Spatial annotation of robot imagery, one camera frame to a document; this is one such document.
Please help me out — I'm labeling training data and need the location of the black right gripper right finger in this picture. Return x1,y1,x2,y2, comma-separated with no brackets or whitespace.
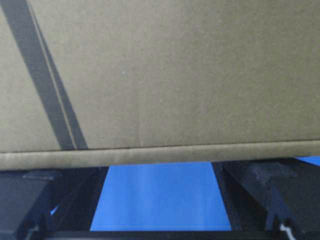
212,158,320,240

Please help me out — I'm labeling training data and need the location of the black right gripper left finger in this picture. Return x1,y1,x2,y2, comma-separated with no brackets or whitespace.
0,167,108,240

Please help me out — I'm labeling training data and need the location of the brown polymaker cardboard box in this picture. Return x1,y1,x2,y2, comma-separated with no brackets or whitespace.
0,0,320,171

